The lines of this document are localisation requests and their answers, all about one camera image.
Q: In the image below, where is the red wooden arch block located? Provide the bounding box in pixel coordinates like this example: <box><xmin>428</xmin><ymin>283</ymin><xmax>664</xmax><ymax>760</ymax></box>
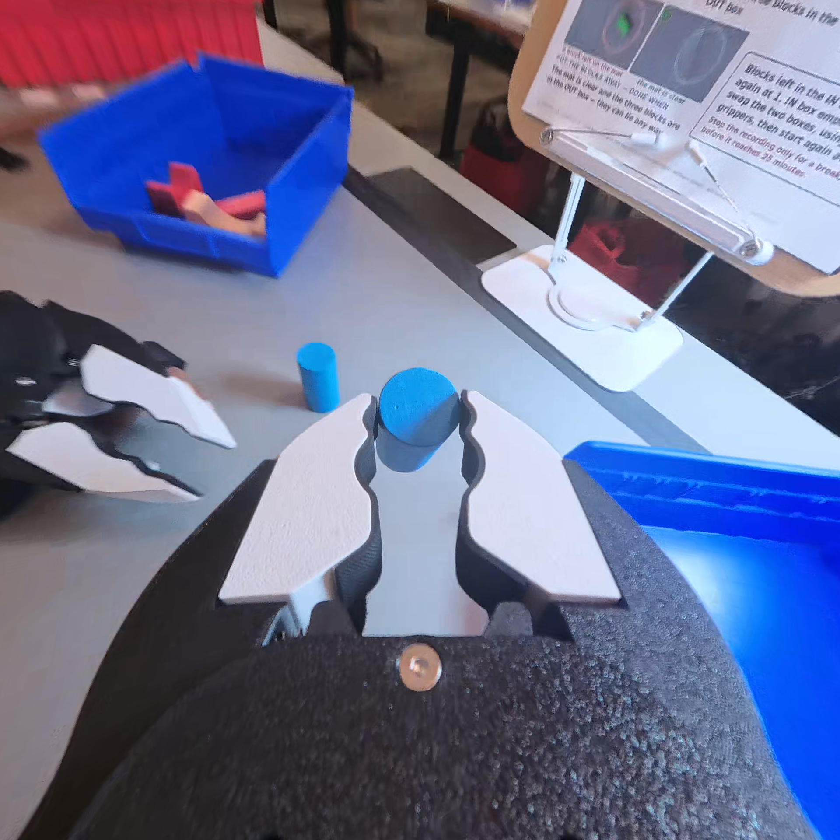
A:
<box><xmin>146</xmin><ymin>162</ymin><xmax>206</xmax><ymax>217</ymax></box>

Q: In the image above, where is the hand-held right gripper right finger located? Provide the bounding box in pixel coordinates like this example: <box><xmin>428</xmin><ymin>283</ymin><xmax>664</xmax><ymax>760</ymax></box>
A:
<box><xmin>456</xmin><ymin>390</ymin><xmax>623</xmax><ymax>610</ymax></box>

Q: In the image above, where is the instruction sheet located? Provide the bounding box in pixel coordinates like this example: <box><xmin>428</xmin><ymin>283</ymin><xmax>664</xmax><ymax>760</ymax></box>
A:
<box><xmin>521</xmin><ymin>0</ymin><xmax>840</xmax><ymax>274</ymax></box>

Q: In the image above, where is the white document stand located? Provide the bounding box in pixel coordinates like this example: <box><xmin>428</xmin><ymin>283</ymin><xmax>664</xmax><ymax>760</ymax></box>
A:
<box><xmin>481</xmin><ymin>0</ymin><xmax>840</xmax><ymax>393</ymax></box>

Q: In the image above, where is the blue plastic bin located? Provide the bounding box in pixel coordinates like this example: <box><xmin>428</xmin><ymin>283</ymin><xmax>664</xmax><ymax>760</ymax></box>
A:
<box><xmin>564</xmin><ymin>441</ymin><xmax>840</xmax><ymax>840</ymax></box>
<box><xmin>38</xmin><ymin>52</ymin><xmax>355</xmax><ymax>278</ymax></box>

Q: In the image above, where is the natural wooden arch block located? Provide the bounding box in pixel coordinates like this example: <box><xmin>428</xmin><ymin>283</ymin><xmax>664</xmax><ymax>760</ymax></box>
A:
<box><xmin>180</xmin><ymin>190</ymin><xmax>268</xmax><ymax>238</ymax></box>

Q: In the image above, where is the red bag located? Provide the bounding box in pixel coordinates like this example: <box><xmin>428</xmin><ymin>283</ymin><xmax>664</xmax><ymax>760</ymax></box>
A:
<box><xmin>567</xmin><ymin>217</ymin><xmax>691</xmax><ymax>307</ymax></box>

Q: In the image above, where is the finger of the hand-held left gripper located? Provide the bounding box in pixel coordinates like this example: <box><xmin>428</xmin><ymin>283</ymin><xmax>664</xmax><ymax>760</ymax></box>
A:
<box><xmin>5</xmin><ymin>420</ymin><xmax>202</xmax><ymax>505</ymax></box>
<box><xmin>79</xmin><ymin>344</ymin><xmax>237</xmax><ymax>452</ymax></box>

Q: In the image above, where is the red rectangular wooden block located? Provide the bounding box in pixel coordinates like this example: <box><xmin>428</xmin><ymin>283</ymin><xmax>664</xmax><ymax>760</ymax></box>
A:
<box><xmin>217</xmin><ymin>190</ymin><xmax>268</xmax><ymax>221</ymax></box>

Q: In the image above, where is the blue wooden cylinder block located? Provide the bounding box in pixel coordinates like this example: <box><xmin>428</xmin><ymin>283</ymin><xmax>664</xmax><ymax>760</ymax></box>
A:
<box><xmin>297</xmin><ymin>343</ymin><xmax>341</xmax><ymax>413</ymax></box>
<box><xmin>375</xmin><ymin>367</ymin><xmax>462</xmax><ymax>473</ymax></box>

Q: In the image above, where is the red plastic bin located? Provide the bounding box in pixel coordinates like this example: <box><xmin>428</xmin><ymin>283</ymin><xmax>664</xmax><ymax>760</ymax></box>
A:
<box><xmin>0</xmin><ymin>0</ymin><xmax>265</xmax><ymax>90</ymax></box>

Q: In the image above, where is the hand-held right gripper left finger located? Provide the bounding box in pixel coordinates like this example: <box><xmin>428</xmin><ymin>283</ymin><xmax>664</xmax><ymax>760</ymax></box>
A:
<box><xmin>218</xmin><ymin>394</ymin><xmax>384</xmax><ymax>645</ymax></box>

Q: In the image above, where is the red and black backpack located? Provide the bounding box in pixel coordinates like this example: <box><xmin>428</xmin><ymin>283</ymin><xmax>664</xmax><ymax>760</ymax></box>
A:
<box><xmin>459</xmin><ymin>98</ymin><xmax>552</xmax><ymax>217</ymax></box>

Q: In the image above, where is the wooden background desk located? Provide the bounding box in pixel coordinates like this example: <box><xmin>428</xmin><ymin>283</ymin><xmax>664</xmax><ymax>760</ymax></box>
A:
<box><xmin>425</xmin><ymin>0</ymin><xmax>532</xmax><ymax>161</ymax></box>

